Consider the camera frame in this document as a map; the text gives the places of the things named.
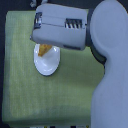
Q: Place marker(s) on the white object at top edge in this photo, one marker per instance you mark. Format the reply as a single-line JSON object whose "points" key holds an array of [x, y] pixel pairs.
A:
{"points": [[35, 3]]}

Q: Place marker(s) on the green table cloth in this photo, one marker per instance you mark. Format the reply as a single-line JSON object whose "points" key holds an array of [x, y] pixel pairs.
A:
{"points": [[30, 98]]}

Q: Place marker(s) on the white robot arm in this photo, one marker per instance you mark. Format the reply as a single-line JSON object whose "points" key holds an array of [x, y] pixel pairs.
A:
{"points": [[105, 30]]}

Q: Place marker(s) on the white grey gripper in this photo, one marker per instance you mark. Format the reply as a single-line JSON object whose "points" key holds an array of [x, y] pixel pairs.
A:
{"points": [[60, 26]]}

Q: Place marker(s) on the white oval plate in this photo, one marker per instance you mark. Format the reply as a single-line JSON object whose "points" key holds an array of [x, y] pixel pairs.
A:
{"points": [[49, 62]]}

